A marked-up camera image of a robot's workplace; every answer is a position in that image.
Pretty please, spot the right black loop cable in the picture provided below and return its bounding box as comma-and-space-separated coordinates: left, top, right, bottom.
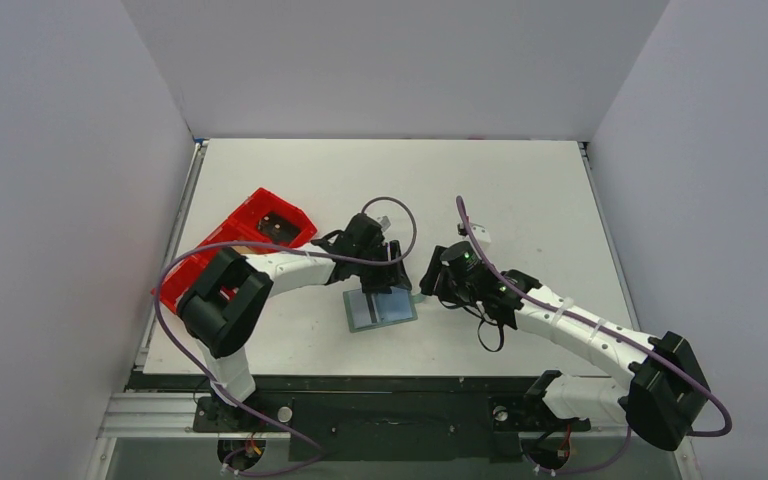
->
476, 317, 506, 354

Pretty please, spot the black card in bin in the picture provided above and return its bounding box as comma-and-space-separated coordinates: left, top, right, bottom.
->
257, 212, 301, 246

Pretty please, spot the green card holder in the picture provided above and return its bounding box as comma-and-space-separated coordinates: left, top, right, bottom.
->
343, 287, 424, 333

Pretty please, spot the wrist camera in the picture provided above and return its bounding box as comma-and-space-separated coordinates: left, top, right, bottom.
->
470, 224, 492, 245
376, 216, 391, 231

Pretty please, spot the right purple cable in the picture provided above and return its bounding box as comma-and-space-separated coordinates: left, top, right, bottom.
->
455, 195, 734, 478

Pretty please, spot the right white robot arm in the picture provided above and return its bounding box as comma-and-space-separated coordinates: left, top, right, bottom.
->
420, 241, 710, 451

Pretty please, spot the silver card black stripe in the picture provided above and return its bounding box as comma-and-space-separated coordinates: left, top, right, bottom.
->
344, 290, 392, 331

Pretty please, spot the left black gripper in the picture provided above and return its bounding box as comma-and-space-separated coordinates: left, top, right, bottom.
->
354, 241, 410, 294

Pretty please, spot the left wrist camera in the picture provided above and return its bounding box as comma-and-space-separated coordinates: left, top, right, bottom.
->
376, 216, 391, 231

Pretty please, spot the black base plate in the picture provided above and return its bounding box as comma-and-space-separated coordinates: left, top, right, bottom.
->
126, 372, 634, 470

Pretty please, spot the red plastic bin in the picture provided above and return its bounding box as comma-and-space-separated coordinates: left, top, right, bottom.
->
160, 187, 317, 311

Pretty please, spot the aluminium rail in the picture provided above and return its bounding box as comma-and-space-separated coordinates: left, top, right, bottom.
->
97, 390, 695, 440

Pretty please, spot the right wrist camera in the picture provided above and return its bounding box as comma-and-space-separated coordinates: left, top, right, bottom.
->
470, 224, 492, 245

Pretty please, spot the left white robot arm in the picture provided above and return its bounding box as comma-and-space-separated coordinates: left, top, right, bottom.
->
175, 213, 412, 430

